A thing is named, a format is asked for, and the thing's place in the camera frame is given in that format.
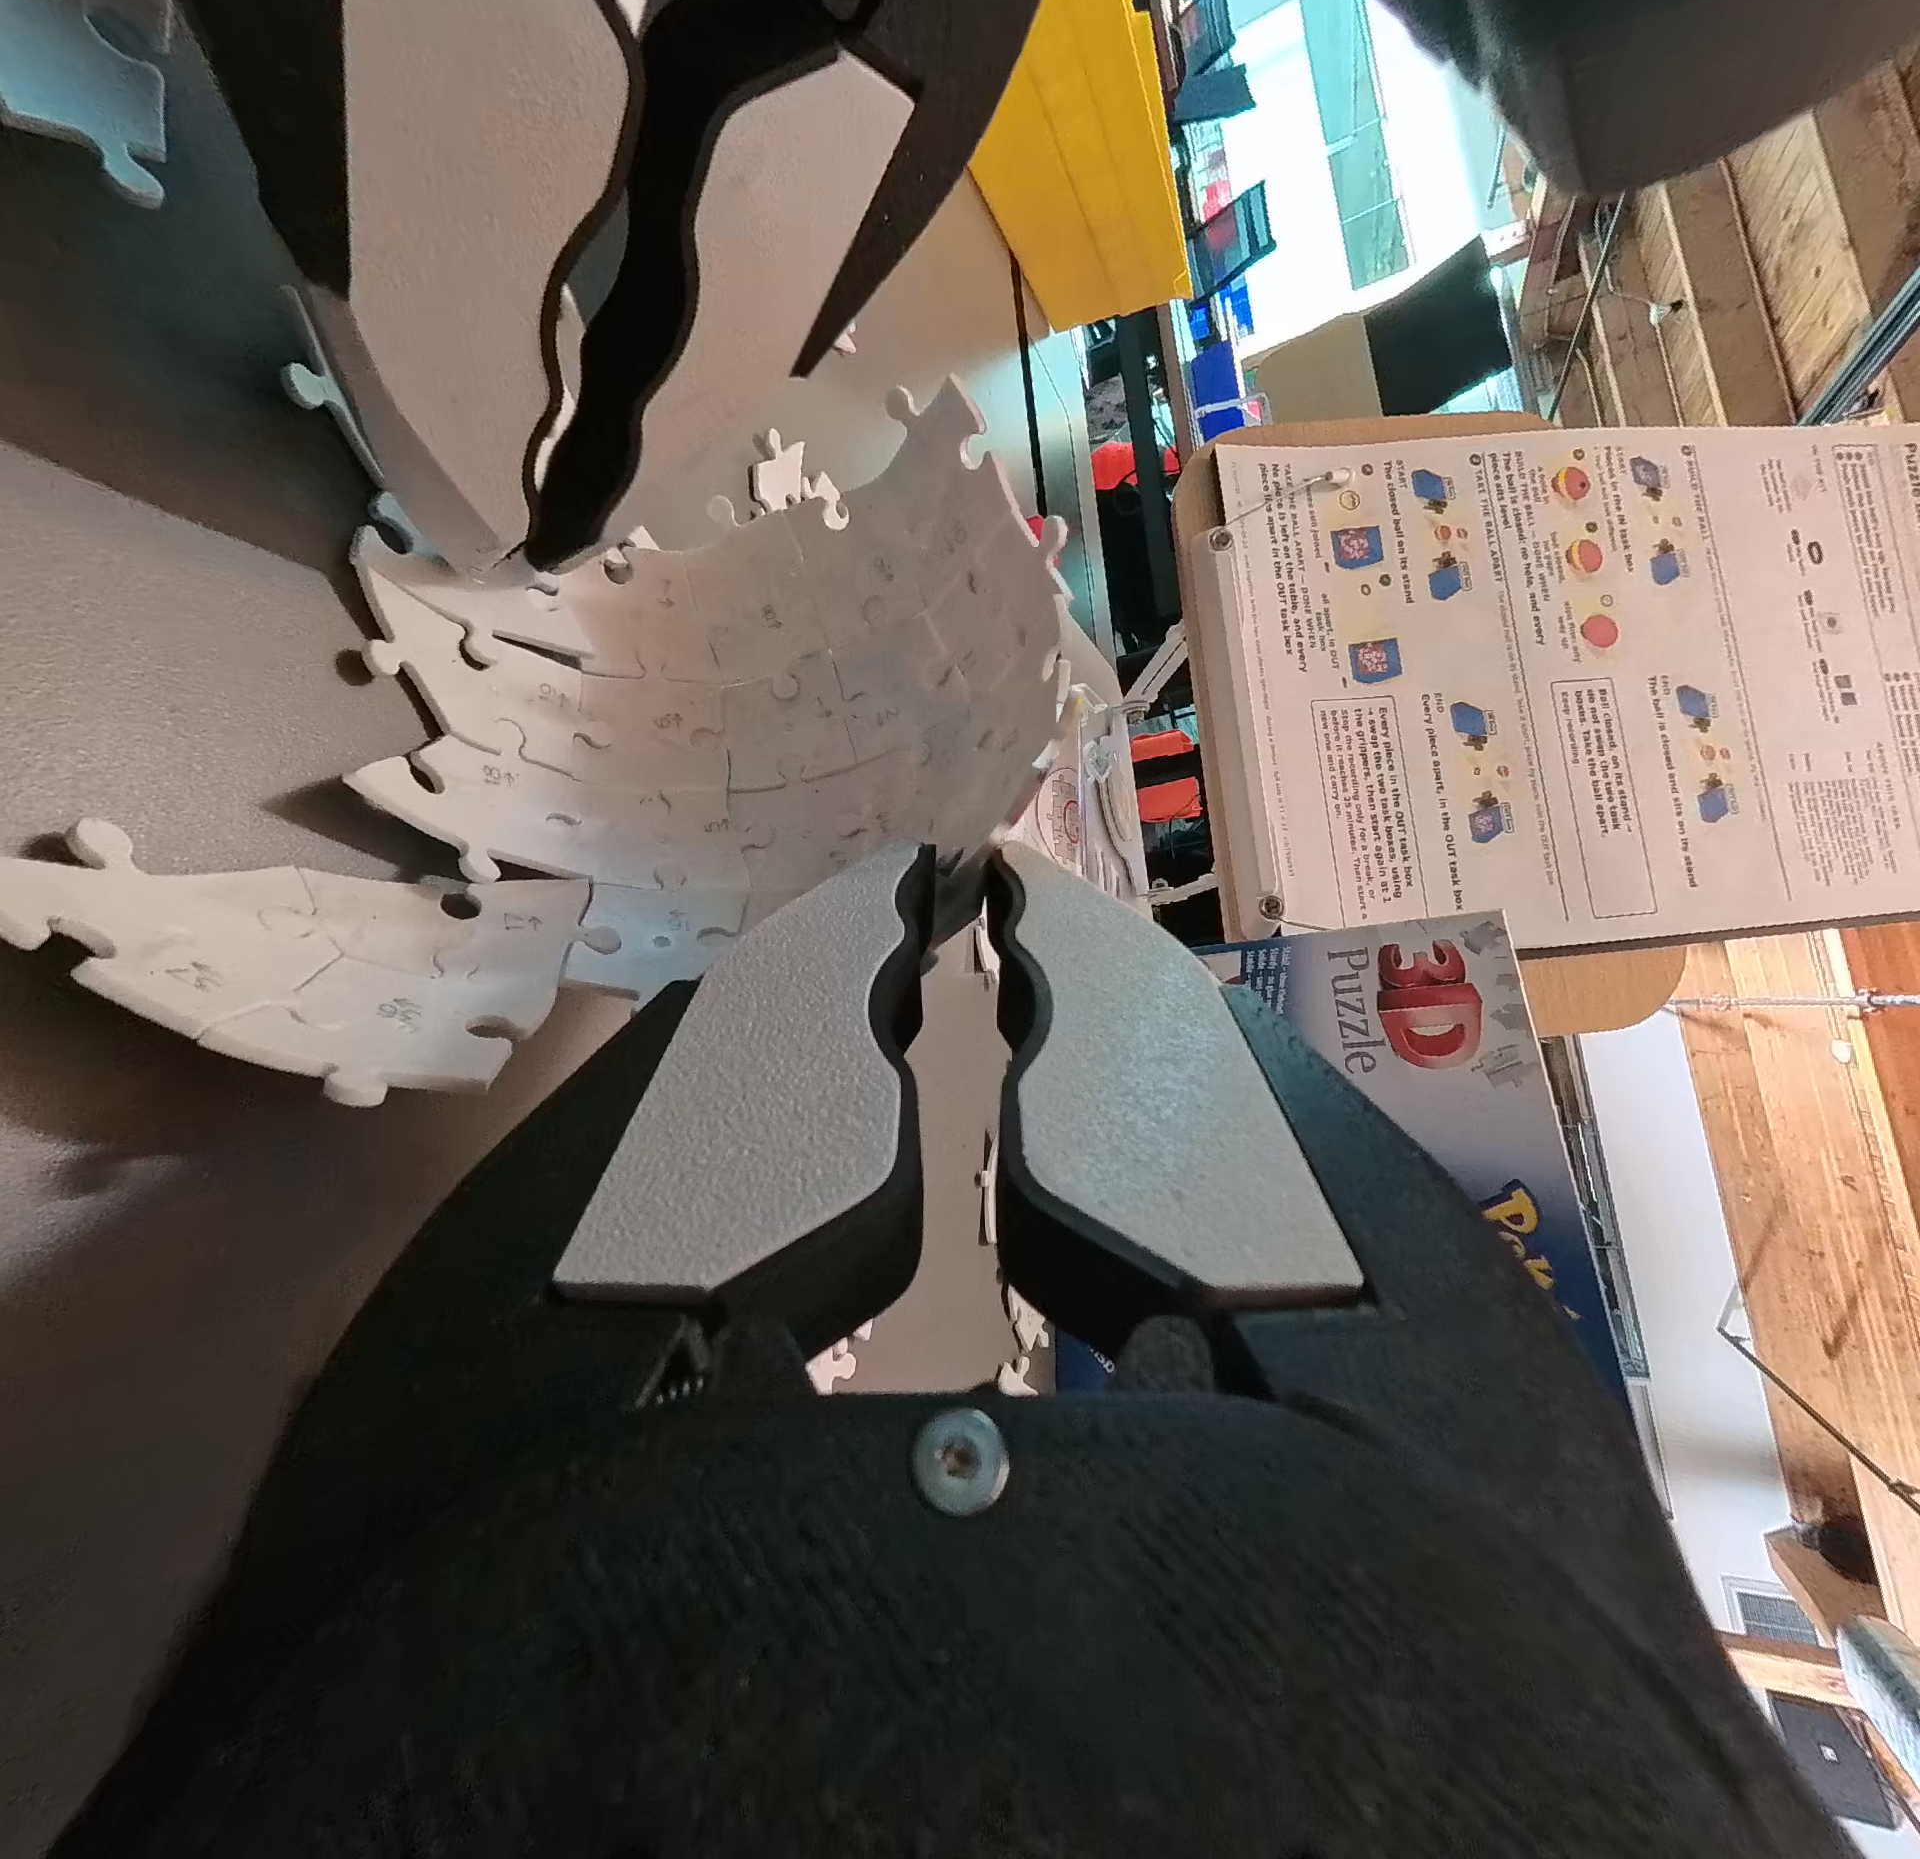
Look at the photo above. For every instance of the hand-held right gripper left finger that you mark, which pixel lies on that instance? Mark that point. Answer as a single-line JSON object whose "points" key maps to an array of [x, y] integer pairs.
{"points": [[751, 1140]]}

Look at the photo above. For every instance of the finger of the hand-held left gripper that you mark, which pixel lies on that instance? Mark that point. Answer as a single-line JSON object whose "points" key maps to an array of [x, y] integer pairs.
{"points": [[764, 238], [465, 165]]}

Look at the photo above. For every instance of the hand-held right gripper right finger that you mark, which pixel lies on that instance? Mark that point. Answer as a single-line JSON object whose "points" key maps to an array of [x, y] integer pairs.
{"points": [[1170, 1140]]}

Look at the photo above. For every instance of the small white puzzle ball section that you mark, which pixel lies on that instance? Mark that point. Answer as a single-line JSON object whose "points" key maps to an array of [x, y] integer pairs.
{"points": [[74, 75]]}

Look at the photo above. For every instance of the large white puzzle ball shell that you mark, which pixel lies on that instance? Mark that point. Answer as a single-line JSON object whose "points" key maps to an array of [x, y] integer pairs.
{"points": [[840, 660]]}

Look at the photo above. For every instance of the person's left forearm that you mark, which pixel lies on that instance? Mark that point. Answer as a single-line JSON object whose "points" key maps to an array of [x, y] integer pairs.
{"points": [[1650, 45]]}

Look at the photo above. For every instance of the blue printed puzzle box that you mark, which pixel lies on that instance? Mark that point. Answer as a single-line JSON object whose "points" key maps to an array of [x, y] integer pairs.
{"points": [[1440, 1064]]}

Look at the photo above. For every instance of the white puzzle strip section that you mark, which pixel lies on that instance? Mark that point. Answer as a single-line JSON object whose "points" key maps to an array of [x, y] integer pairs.
{"points": [[301, 974]]}

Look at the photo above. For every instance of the clear plastic parts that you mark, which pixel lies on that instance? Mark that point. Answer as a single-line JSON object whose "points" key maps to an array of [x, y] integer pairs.
{"points": [[1113, 810]]}

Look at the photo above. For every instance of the yellow plastic bin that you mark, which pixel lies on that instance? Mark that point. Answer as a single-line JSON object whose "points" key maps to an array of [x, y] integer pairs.
{"points": [[1094, 135]]}

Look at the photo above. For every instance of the orange plastic item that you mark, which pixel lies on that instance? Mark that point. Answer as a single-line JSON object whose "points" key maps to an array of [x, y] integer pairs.
{"points": [[1133, 466]]}

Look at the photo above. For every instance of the instruction sheet board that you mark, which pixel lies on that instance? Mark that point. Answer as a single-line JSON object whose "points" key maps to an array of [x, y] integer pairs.
{"points": [[1574, 690]]}

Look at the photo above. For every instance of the black monitor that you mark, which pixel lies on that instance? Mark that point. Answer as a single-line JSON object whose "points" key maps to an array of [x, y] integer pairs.
{"points": [[1440, 336]]}

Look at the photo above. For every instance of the white board bracket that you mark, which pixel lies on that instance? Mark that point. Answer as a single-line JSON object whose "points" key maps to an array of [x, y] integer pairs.
{"points": [[1154, 672]]}

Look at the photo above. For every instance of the silver ventilation duct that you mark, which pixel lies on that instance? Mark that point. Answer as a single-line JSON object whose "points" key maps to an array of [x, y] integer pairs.
{"points": [[1882, 1672]]}

